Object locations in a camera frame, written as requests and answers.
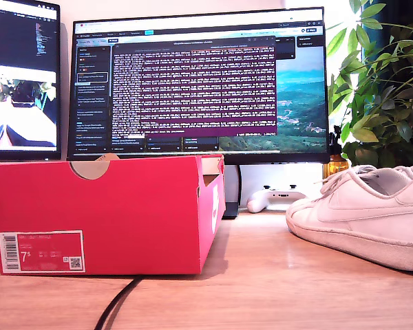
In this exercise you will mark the red cardboard shoebox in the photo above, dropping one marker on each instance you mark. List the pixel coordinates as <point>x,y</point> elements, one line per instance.
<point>124,213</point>

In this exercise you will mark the white leather lace-up sneaker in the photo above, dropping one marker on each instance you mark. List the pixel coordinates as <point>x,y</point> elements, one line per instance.
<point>365,220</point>

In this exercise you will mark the grey black monitor stand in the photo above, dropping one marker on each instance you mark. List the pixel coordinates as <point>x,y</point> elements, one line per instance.
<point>231,209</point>

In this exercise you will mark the white game controller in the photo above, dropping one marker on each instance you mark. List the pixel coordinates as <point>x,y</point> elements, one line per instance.
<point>258,203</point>

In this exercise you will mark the wide black computer monitor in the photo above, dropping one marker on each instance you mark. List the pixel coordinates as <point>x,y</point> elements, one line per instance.
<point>192,86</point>

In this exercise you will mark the amber glass bottle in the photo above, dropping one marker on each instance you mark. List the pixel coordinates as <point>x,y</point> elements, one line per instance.
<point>335,165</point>

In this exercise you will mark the green leafy houseplant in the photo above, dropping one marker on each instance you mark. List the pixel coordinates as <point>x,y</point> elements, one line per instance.
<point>382,103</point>

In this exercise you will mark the narrow black computer monitor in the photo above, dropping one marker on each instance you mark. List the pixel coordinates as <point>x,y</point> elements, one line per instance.
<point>20,34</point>

